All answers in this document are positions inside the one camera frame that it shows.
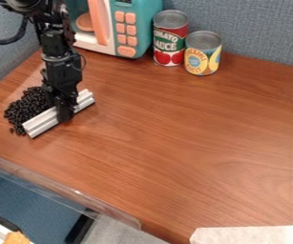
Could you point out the yellow and blue can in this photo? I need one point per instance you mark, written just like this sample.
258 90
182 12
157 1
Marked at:
202 54

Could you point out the red tomato sauce can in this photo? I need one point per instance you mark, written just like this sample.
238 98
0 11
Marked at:
169 39

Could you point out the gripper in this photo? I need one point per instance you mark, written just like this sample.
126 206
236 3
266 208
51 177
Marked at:
62 73

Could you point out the pile of black bits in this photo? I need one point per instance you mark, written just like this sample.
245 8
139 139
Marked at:
25 108

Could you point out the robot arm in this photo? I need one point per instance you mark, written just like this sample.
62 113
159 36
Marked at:
53 38

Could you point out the toy microwave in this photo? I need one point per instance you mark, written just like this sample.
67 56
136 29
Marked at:
114 25

